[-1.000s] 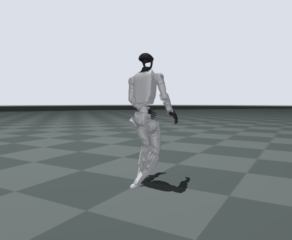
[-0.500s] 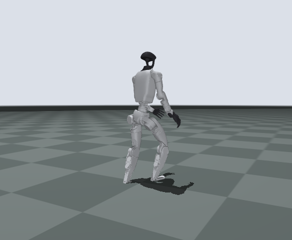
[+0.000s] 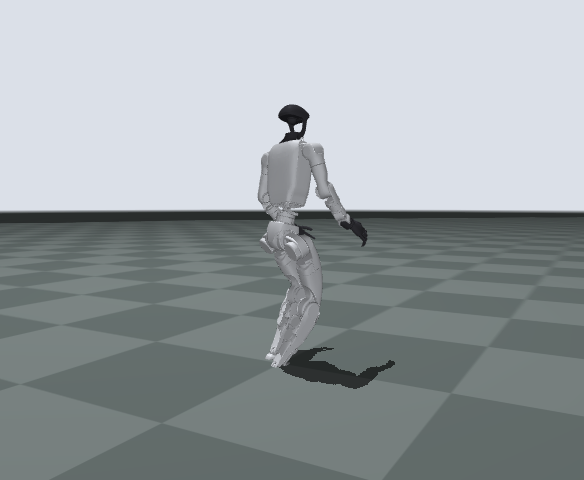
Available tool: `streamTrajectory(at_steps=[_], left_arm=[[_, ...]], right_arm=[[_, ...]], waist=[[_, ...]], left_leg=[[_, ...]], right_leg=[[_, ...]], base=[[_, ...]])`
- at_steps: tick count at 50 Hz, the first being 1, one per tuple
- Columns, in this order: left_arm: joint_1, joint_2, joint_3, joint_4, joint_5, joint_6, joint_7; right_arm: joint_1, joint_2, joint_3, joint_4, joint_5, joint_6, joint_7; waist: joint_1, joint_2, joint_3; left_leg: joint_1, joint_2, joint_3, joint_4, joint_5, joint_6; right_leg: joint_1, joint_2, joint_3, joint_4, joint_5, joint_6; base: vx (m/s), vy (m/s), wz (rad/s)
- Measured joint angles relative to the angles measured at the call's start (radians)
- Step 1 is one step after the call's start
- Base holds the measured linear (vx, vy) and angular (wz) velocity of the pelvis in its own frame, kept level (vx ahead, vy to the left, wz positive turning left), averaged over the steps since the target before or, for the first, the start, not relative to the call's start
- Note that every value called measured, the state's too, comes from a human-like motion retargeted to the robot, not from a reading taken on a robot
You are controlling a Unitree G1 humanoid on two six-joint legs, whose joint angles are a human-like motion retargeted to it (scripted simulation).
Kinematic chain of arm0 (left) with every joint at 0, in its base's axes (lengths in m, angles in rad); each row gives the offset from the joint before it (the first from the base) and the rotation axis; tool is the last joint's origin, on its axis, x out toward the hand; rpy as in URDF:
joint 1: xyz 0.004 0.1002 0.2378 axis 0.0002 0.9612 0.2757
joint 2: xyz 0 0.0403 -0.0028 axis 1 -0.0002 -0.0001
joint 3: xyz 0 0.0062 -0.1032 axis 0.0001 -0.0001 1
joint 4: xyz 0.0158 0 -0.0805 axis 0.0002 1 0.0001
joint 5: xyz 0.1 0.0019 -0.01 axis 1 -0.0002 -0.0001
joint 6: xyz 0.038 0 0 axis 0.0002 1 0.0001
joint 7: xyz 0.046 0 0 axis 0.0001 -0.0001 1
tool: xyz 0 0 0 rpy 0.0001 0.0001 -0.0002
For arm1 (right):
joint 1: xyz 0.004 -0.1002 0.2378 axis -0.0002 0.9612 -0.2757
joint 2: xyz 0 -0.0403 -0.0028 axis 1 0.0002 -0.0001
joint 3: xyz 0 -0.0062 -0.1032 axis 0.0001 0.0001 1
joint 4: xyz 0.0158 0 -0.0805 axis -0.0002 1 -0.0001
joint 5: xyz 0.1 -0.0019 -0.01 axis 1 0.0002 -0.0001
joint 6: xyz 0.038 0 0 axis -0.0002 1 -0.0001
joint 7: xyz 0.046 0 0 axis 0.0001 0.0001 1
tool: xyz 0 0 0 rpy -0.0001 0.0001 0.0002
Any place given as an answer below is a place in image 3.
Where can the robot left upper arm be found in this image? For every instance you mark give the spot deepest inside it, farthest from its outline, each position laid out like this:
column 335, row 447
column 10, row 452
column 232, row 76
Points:
column 263, row 196

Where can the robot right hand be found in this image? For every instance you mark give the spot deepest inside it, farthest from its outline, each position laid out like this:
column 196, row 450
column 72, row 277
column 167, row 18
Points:
column 357, row 228

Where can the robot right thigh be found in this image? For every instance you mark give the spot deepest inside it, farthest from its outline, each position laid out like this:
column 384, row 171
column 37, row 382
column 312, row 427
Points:
column 301, row 249

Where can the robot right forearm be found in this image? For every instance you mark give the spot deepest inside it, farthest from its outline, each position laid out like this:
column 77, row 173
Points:
column 335, row 206

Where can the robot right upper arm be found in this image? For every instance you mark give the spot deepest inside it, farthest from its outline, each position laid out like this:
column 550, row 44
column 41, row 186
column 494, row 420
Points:
column 314, row 152

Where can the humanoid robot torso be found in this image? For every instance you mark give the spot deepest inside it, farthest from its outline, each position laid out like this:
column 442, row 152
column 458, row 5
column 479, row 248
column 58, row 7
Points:
column 288, row 183

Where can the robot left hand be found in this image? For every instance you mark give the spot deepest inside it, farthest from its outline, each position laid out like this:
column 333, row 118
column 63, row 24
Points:
column 302, row 232

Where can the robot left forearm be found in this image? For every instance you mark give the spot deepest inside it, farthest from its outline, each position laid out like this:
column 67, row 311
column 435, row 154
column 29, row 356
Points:
column 271, row 210

